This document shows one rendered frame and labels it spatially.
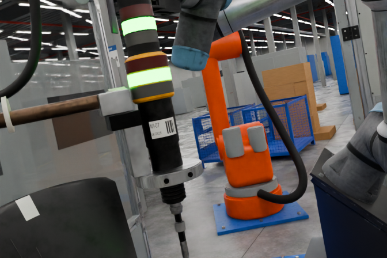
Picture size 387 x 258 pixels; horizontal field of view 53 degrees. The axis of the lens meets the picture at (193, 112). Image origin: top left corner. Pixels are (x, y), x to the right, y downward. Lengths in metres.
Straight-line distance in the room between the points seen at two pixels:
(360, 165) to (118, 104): 0.76
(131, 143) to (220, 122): 4.08
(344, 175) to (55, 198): 0.72
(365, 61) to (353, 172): 1.21
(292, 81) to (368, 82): 6.19
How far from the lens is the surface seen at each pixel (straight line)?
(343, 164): 1.05
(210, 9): 0.76
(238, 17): 0.88
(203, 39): 0.77
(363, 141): 1.03
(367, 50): 2.18
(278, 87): 8.42
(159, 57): 0.38
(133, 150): 0.38
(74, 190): 0.54
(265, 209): 4.34
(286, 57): 10.96
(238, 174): 4.26
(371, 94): 2.20
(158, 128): 0.38
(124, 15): 0.40
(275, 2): 0.89
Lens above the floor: 1.54
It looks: 4 degrees down
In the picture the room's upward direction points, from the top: 11 degrees counter-clockwise
